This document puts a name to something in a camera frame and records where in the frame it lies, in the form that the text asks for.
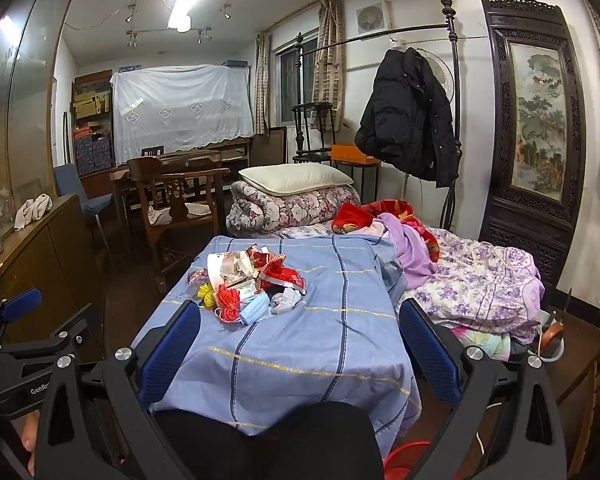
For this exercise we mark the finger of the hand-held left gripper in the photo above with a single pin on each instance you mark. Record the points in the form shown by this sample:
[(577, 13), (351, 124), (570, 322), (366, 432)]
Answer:
[(22, 304), (67, 332)]

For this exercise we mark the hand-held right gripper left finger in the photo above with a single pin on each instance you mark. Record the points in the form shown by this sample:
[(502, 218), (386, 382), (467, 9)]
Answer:
[(172, 350)]

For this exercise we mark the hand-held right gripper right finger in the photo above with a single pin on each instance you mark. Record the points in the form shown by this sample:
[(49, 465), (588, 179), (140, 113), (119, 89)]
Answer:
[(430, 355)]

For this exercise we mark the pink packet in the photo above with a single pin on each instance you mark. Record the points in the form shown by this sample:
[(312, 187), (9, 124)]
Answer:
[(197, 276)]

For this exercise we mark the blue face mask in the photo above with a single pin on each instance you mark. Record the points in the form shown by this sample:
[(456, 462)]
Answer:
[(255, 307)]

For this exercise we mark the white wrapper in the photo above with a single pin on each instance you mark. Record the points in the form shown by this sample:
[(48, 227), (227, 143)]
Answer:
[(225, 267)]

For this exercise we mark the red plastic basket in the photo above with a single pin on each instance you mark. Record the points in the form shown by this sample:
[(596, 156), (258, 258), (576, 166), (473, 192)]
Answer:
[(405, 460)]

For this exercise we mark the clear plastic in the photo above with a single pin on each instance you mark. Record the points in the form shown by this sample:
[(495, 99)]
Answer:
[(285, 302)]

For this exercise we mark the red checked wrapper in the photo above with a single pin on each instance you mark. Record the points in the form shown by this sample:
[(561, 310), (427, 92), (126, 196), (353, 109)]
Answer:
[(265, 257)]

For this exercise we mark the red snack packet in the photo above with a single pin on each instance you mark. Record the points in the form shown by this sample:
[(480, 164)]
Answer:
[(285, 277)]

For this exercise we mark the person's left hand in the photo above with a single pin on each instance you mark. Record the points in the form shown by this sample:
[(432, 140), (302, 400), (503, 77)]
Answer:
[(29, 435)]

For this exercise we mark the wooden cabinet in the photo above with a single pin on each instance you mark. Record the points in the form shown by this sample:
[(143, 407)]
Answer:
[(40, 270)]

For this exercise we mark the pastel patterned quilt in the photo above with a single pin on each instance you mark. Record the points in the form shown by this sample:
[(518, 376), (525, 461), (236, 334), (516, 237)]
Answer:
[(480, 342)]

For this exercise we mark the purple floral quilt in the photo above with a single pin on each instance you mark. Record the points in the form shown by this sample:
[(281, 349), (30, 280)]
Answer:
[(480, 280)]

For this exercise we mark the white crumpled cloth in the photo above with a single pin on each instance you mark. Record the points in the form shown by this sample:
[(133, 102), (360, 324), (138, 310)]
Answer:
[(32, 210)]

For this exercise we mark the plain purple cloth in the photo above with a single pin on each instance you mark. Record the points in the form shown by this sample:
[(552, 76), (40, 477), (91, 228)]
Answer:
[(405, 245)]

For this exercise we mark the blue chair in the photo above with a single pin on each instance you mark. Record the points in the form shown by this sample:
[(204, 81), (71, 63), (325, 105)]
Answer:
[(82, 195)]

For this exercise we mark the copper pot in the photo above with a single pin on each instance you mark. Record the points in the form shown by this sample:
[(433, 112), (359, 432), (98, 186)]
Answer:
[(552, 332)]

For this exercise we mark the blue plastic basin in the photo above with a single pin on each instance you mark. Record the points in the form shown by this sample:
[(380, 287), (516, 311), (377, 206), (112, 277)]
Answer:
[(555, 355)]

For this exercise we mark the blue plaid bed sheet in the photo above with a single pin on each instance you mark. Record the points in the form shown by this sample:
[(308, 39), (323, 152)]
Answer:
[(305, 350)]

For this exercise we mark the white folded cloth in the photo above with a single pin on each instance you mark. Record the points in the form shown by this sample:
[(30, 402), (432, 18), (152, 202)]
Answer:
[(160, 215), (195, 207)]

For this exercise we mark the red blanket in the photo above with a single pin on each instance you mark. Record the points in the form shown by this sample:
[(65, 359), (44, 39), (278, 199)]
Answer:
[(360, 215)]

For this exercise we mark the light wooden chair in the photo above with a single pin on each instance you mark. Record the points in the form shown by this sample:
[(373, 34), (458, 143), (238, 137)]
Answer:
[(595, 400)]

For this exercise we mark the floral bed sheet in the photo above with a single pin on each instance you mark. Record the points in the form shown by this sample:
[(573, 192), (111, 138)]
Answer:
[(305, 231)]

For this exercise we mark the black metal side table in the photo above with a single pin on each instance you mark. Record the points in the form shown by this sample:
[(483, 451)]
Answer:
[(377, 180)]

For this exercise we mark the folded dark floral quilt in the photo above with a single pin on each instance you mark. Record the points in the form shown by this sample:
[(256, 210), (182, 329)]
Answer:
[(290, 210)]

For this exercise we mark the shelf with boxes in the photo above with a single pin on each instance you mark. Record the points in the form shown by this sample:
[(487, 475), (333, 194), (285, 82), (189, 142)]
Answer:
[(92, 120)]

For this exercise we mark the cream pillow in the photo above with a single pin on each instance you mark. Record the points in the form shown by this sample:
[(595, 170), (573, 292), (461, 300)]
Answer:
[(295, 177)]

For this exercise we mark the orange box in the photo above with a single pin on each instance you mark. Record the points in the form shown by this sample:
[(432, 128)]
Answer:
[(355, 154)]

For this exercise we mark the glass partition panel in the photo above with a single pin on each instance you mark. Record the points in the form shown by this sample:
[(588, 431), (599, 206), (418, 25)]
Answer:
[(20, 85)]

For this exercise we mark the dark framed board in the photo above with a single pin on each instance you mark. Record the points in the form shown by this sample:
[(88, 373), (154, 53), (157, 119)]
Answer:
[(275, 145)]

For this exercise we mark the black padded jacket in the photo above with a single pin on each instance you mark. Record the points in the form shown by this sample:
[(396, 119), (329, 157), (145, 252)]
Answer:
[(410, 115)]

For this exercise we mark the white embroidered cover sheet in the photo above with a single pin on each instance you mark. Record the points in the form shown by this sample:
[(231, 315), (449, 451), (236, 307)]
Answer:
[(180, 105)]

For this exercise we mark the carved wooden screen panel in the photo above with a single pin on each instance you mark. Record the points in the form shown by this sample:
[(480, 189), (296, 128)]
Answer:
[(537, 110)]

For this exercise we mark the black round stool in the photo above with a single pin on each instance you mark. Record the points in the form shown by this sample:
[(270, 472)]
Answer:
[(312, 106)]

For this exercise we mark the window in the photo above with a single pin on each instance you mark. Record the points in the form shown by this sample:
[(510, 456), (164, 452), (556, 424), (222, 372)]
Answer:
[(292, 80)]

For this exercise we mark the ceiling track spotlights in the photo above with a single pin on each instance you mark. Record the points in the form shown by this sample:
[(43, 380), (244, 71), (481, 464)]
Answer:
[(165, 30)]

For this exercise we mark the black metal bed frame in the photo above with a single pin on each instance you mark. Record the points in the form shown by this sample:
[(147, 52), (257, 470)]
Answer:
[(450, 25)]

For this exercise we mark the wall exhaust fan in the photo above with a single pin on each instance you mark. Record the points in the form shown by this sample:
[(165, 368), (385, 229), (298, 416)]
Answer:
[(371, 19)]

